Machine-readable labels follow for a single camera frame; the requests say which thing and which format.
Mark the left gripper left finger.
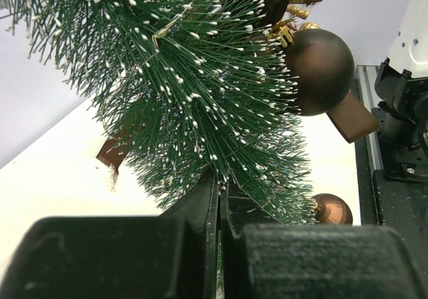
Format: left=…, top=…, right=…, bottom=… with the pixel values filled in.
left=1, top=170, right=219, bottom=299

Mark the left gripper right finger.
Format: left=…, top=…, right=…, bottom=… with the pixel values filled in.
left=220, top=183, right=427, bottom=298

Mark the brown bauble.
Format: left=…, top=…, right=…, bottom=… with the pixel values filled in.
left=276, top=29, right=355, bottom=116
left=312, top=193, right=353, bottom=225

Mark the brown ribbon bow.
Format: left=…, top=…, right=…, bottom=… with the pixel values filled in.
left=96, top=0, right=381, bottom=193

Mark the small green christmas tree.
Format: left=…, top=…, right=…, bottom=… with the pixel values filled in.
left=1, top=0, right=314, bottom=224

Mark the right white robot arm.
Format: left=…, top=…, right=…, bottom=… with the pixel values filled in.
left=374, top=0, right=427, bottom=183

